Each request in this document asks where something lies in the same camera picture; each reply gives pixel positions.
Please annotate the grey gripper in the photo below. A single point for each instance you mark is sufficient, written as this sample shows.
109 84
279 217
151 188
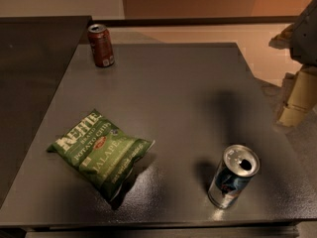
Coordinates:
306 37

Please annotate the silver blue redbull can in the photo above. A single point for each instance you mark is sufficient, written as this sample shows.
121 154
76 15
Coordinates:
239 164

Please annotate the red coke can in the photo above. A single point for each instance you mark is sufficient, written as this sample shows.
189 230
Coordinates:
100 43

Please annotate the green jalapeno chips bag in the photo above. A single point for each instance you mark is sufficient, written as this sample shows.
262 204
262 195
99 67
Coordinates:
101 152

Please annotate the dark side counter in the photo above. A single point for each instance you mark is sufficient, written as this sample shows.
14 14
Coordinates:
34 55

